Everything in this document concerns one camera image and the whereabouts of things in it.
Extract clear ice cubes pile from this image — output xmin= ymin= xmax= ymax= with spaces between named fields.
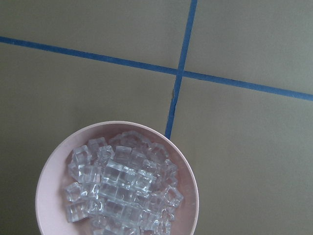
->
xmin=65 ymin=131 xmax=183 ymax=235

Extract pink bowl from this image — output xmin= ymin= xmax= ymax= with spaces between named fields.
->
xmin=35 ymin=121 xmax=199 ymax=235

